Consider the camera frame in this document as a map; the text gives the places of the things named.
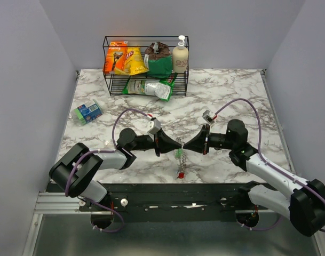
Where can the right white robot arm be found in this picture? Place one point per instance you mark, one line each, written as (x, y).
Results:
(295, 198)

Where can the green brown coffee bag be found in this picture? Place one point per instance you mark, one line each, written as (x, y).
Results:
(158, 60)

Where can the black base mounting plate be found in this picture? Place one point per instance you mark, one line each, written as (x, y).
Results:
(183, 202)

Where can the green key tag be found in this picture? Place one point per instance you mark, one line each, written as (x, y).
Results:
(178, 153)

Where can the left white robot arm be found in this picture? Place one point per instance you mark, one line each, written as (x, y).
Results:
(74, 172)

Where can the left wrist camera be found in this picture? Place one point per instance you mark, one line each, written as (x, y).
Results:
(153, 126)

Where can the black wire shelf rack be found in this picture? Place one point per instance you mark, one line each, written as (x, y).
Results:
(116, 83)

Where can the orange razor package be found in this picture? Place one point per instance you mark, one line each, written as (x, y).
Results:
(114, 57)

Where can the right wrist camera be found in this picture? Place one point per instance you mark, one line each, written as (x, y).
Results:
(209, 117)

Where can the yellow chips bag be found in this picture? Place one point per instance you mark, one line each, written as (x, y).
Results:
(133, 63)

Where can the aluminium frame rail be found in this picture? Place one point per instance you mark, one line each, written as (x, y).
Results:
(56, 203)

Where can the green white snack bag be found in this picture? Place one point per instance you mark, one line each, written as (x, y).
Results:
(161, 88)

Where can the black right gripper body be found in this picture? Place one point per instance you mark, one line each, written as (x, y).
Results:
(206, 143)

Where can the cream lotion pump bottle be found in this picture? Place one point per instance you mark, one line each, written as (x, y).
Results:
(180, 56)

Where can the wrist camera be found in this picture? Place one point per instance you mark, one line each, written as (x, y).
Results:
(153, 126)
(209, 117)

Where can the blue green small box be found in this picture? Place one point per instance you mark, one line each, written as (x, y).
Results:
(86, 113)

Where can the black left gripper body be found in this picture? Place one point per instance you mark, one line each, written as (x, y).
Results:
(156, 144)

